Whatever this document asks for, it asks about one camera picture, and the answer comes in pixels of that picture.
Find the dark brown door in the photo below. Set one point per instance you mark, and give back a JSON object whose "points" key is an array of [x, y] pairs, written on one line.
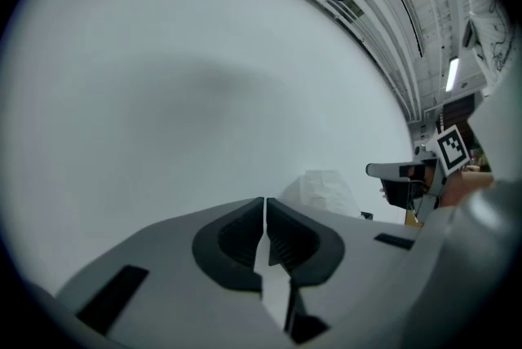
{"points": [[458, 111]]}

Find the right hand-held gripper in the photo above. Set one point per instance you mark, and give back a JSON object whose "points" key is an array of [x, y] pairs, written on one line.
{"points": [[450, 151]]}

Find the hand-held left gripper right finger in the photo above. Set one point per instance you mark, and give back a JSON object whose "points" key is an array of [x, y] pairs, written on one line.
{"points": [[359, 257]]}

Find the person's right forearm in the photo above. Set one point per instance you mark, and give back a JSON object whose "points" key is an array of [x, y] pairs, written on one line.
{"points": [[465, 186]]}

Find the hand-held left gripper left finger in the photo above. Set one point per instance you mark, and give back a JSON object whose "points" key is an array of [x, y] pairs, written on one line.
{"points": [[163, 257]]}

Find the black rectangular tray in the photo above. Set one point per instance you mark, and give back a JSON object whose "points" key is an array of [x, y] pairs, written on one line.
{"points": [[366, 215]]}

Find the white dotted shirt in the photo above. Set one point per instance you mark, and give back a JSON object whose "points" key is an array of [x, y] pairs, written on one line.
{"points": [[489, 33]]}

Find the cardboard box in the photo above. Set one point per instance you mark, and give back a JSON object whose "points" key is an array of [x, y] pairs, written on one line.
{"points": [[412, 220]]}

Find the ceiling light panel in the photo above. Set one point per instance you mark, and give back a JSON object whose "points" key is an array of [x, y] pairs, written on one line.
{"points": [[452, 74]]}

